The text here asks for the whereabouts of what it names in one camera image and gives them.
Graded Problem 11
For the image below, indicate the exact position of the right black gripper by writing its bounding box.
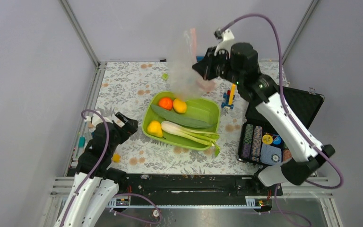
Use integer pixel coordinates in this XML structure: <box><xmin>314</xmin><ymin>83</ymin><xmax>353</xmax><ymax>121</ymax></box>
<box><xmin>192</xmin><ymin>45</ymin><xmax>242</xmax><ymax>85</ymax></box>

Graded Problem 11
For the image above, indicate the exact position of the clear zip top bag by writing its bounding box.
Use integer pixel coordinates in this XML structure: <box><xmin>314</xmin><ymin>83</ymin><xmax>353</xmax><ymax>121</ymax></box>
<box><xmin>167</xmin><ymin>28</ymin><xmax>216</xmax><ymax>101</ymax></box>

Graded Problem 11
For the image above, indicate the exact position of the yellow toy lemon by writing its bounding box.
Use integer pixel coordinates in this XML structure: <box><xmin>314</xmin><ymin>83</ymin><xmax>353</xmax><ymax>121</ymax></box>
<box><xmin>173</xmin><ymin>98</ymin><xmax>188</xmax><ymax>114</ymax></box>

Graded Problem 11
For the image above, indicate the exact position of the green toy cucumber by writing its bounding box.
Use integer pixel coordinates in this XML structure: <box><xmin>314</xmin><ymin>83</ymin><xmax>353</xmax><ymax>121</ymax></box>
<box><xmin>150</xmin><ymin>105</ymin><xmax>213</xmax><ymax>129</ymax></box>

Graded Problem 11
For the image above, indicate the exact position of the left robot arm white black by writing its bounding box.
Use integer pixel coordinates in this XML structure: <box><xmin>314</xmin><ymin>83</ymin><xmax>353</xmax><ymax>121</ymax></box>
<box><xmin>54</xmin><ymin>109</ymin><xmax>138</xmax><ymax>227</ymax></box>

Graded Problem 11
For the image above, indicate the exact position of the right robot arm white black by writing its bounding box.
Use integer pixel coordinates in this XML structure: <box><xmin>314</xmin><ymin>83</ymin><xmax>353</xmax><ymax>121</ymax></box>
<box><xmin>192</xmin><ymin>43</ymin><xmax>335</xmax><ymax>195</ymax></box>

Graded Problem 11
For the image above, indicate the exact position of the small yellow brick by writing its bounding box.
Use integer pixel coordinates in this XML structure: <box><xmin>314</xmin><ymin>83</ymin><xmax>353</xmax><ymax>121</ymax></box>
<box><xmin>112</xmin><ymin>154</ymin><xmax>121</xmax><ymax>163</ymax></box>

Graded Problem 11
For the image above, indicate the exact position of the yellow blue brick tower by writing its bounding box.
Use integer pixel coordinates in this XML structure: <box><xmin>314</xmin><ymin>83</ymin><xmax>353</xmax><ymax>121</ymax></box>
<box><xmin>221</xmin><ymin>84</ymin><xmax>236</xmax><ymax>109</ymax></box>

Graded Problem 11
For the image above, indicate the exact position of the small green brick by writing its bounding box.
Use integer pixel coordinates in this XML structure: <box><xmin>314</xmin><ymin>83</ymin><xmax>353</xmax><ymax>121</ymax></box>
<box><xmin>161</xmin><ymin>73</ymin><xmax>168</xmax><ymax>81</ymax></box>

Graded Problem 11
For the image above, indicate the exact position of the orange toy fruit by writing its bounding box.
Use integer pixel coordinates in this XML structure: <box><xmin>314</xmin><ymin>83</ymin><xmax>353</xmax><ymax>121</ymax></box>
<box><xmin>158</xmin><ymin>97</ymin><xmax>173</xmax><ymax>111</ymax></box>

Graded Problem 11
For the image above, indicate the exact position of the green plastic tray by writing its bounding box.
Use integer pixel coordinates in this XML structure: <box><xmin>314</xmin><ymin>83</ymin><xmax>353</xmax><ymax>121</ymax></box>
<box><xmin>141</xmin><ymin>91</ymin><xmax>221</xmax><ymax>150</ymax></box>

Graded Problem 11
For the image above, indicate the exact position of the floral table mat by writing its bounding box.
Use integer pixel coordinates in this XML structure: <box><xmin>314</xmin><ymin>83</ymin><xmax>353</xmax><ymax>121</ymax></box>
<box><xmin>93</xmin><ymin>62</ymin><xmax>258</xmax><ymax>175</ymax></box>

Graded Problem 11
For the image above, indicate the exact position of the white green toy leek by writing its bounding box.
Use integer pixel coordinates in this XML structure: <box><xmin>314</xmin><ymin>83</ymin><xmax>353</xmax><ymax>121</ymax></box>
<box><xmin>161</xmin><ymin>121</ymin><xmax>221</xmax><ymax>157</ymax></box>

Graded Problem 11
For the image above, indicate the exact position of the black poker chip case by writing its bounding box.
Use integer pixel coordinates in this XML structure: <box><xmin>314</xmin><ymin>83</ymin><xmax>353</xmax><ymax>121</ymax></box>
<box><xmin>237</xmin><ymin>86</ymin><xmax>325</xmax><ymax>168</ymax></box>

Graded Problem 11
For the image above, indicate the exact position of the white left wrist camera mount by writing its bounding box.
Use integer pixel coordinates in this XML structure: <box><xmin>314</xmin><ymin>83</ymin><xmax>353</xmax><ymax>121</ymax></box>
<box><xmin>84</xmin><ymin>111</ymin><xmax>112</xmax><ymax>129</ymax></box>

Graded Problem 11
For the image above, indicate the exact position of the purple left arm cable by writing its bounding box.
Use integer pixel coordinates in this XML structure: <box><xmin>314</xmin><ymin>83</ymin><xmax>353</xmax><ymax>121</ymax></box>
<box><xmin>59</xmin><ymin>109</ymin><xmax>110</xmax><ymax>227</ymax></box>

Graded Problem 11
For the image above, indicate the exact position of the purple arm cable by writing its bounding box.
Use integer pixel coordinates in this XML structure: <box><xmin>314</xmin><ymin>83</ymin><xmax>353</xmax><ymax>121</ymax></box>
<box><xmin>59</xmin><ymin>109</ymin><xmax>110</xmax><ymax>227</ymax></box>
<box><xmin>220</xmin><ymin>13</ymin><xmax>344</xmax><ymax>190</ymax></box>

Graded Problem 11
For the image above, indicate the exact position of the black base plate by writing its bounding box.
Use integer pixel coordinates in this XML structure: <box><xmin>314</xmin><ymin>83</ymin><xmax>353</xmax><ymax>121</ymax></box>
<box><xmin>107</xmin><ymin>173</ymin><xmax>283</xmax><ymax>209</ymax></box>

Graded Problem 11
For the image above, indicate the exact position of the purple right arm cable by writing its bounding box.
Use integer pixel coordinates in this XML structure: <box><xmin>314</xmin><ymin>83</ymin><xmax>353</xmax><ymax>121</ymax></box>
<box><xmin>220</xmin><ymin>13</ymin><xmax>344</xmax><ymax>190</ymax></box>

